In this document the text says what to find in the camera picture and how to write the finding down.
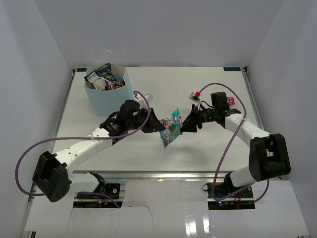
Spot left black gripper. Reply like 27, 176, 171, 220
126, 108, 165, 133

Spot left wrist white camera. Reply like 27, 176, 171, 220
136, 93, 153, 103

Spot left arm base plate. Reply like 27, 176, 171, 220
73, 183, 123, 209

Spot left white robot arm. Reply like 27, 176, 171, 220
33, 100, 165, 202

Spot teal candy bag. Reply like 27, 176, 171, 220
160, 108, 183, 148

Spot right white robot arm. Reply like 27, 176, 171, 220
180, 92, 291, 198

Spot light blue paper bag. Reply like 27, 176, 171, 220
84, 49, 134, 117

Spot purple candy packet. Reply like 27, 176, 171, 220
105, 80, 125, 91

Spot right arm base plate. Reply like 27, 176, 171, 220
202, 182, 256, 211

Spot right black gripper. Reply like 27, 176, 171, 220
180, 104, 218, 133

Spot small red candy packet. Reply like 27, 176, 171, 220
227, 97, 235, 106

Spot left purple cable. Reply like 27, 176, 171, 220
14, 90, 151, 196

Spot blue snack bag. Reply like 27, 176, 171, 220
84, 63, 116, 91

